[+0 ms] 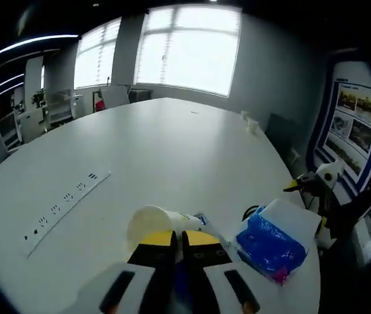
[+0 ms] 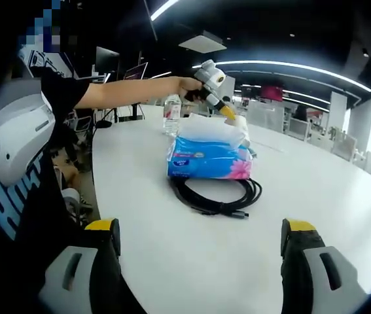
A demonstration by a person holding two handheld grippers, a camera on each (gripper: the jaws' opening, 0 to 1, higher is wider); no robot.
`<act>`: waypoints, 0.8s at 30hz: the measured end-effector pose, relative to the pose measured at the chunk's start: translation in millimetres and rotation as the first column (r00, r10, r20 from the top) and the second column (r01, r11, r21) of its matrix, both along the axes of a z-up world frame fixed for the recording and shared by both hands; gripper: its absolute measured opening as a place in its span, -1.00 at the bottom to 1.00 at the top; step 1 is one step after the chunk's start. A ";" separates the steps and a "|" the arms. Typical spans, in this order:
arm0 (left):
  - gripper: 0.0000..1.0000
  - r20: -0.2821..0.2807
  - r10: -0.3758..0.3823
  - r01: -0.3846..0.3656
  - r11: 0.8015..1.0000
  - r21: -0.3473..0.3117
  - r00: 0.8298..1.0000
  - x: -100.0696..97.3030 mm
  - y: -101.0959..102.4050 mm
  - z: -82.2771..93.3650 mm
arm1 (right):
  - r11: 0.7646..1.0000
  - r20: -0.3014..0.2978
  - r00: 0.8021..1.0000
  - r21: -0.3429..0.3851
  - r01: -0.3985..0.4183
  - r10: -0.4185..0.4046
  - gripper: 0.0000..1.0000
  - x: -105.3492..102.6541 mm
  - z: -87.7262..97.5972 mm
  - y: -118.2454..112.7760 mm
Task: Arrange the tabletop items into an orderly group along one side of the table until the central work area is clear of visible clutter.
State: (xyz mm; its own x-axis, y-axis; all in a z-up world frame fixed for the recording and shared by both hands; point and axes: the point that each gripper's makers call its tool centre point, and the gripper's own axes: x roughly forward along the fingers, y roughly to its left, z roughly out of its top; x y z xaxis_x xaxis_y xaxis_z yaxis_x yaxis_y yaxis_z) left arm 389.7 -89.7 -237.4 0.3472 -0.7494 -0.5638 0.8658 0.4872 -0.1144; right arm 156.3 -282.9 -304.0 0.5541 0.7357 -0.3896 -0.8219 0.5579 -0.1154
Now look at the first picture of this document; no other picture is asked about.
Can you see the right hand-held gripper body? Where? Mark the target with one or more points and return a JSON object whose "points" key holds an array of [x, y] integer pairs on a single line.
{"points": [[327, 175]]}

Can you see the white yellow plastic object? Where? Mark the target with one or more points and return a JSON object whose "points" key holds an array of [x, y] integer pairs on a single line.
{"points": [[322, 233]]}

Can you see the narrow bright window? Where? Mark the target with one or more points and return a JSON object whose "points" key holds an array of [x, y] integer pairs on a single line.
{"points": [[97, 55]]}

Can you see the blue white printed plastic bag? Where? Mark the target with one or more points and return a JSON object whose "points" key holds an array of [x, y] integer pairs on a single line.
{"points": [[267, 242]]}

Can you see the small white container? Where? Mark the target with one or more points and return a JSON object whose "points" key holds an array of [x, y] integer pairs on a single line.
{"points": [[253, 125]]}

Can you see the group of white office chairs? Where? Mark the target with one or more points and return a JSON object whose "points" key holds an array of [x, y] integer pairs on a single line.
{"points": [[11, 127]]}

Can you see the white paper cup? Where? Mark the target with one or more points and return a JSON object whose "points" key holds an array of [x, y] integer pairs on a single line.
{"points": [[146, 222]]}

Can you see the red object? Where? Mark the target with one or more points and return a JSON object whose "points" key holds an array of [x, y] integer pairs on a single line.
{"points": [[100, 105]]}

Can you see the long curved ceiling light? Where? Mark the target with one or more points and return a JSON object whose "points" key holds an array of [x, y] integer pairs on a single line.
{"points": [[34, 42]]}

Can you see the white table socket strip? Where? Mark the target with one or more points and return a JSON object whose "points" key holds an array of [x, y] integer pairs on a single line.
{"points": [[70, 205]]}

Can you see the large bright window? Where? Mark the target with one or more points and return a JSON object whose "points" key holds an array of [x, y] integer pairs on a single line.
{"points": [[188, 49]]}

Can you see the blue white wall poster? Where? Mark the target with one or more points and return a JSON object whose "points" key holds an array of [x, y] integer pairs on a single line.
{"points": [[352, 131]]}

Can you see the small blue white packet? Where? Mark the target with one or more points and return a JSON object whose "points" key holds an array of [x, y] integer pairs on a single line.
{"points": [[203, 218]]}

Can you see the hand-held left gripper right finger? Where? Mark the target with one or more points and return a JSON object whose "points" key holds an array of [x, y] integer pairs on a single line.
{"points": [[204, 255]]}

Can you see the white table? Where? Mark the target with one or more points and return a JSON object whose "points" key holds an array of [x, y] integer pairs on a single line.
{"points": [[155, 157]]}

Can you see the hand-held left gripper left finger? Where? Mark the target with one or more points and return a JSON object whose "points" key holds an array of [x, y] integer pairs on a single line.
{"points": [[152, 255]]}

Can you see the potted green plant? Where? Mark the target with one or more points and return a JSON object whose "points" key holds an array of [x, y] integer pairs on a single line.
{"points": [[38, 97]]}

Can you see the white square pillar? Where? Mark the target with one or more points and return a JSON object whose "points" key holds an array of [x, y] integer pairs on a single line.
{"points": [[34, 81]]}

